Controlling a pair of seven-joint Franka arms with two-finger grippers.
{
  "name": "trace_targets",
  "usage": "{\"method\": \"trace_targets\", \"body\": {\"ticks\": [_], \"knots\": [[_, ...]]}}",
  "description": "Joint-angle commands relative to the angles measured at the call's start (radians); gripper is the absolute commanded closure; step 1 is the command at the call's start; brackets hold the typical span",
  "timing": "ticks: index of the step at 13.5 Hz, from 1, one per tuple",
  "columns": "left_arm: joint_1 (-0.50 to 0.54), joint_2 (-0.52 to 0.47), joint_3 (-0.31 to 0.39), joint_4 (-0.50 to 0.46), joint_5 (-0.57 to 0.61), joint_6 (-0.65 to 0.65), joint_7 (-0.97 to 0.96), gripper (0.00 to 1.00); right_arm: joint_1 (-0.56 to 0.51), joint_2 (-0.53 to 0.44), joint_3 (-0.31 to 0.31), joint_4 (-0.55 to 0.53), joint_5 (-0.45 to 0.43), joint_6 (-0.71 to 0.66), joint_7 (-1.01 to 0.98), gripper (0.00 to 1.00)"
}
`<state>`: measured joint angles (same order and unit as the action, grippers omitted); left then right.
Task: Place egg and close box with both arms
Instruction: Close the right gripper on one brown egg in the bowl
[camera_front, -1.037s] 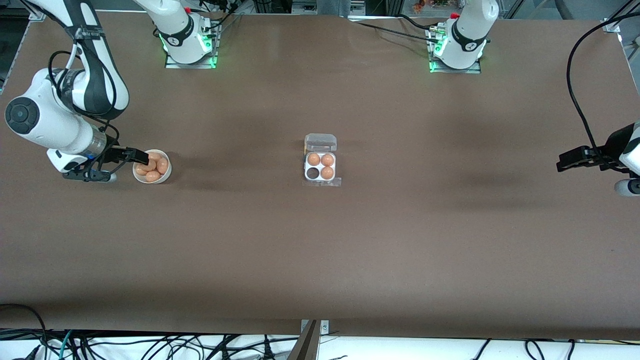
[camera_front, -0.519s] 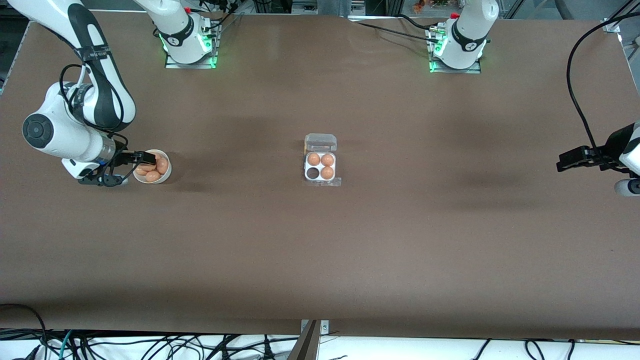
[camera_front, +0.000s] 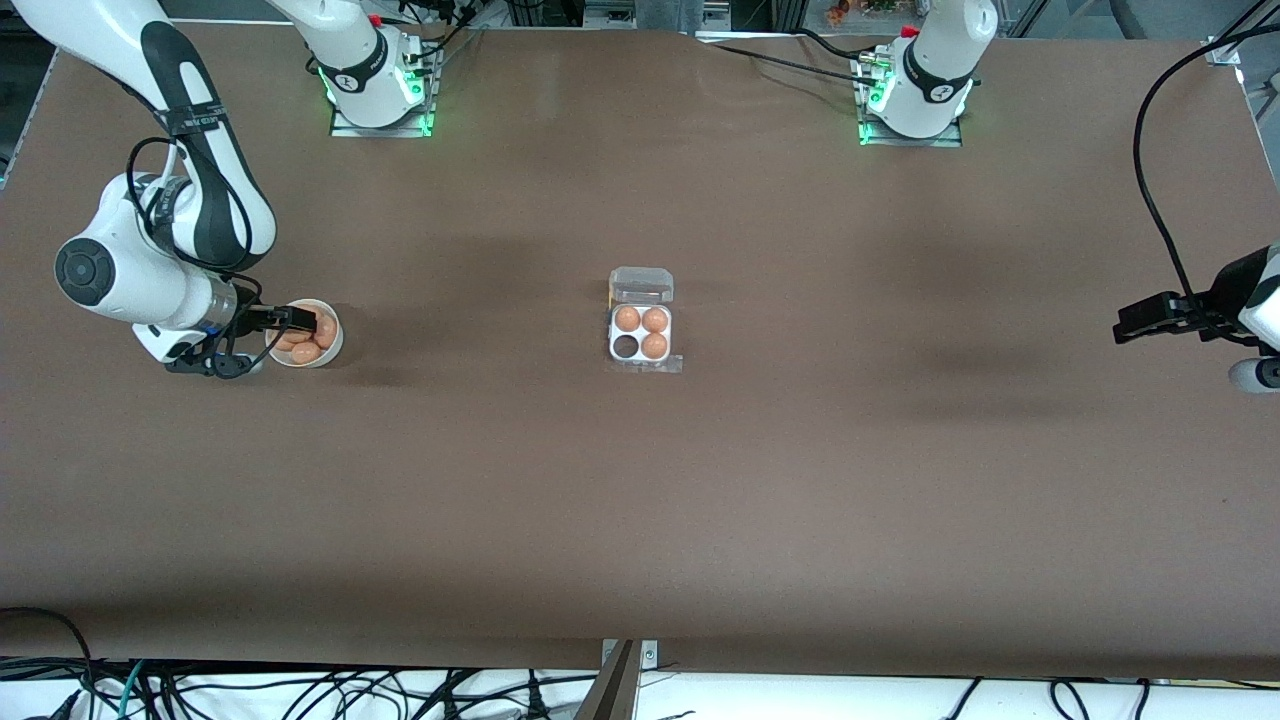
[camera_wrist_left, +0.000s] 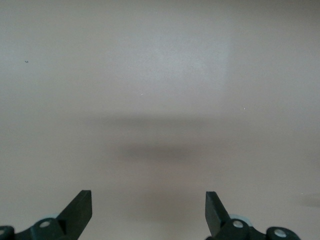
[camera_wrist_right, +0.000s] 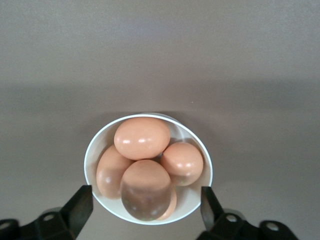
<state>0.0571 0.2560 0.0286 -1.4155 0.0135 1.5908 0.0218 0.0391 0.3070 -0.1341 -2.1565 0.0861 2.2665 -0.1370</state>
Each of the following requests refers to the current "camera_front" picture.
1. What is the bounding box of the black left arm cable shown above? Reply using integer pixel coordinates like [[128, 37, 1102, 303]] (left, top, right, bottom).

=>
[[1132, 22, 1280, 321]]

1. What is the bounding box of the clear plastic egg carton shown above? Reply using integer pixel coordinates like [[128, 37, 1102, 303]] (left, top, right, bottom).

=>
[[607, 267, 684, 375]]

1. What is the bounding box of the dark slanted pole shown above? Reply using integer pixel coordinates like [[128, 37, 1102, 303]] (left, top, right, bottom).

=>
[[573, 640, 641, 720]]

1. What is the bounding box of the brown table cover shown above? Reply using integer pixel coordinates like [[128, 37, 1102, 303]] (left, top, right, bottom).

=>
[[0, 18, 1280, 683]]

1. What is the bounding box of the black looped floor cable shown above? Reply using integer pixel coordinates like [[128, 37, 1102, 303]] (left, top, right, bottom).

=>
[[0, 607, 98, 720]]

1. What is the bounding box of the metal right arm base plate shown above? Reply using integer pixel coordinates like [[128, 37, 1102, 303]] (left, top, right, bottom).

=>
[[330, 45, 438, 139]]

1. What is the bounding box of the person in grey trousers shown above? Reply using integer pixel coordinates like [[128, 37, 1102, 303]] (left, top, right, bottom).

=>
[[635, 0, 706, 34]]

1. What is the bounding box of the black base power cable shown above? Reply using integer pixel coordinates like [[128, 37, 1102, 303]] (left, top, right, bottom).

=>
[[712, 43, 873, 85], [795, 28, 873, 63]]

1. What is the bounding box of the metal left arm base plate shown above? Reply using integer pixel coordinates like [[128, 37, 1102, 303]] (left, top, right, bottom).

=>
[[858, 55, 964, 149]]

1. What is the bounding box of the teal cable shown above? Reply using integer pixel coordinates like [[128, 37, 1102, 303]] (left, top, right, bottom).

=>
[[118, 660, 149, 720]]

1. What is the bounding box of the white round bowl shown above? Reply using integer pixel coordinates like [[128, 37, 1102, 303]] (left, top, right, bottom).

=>
[[266, 298, 345, 369]]

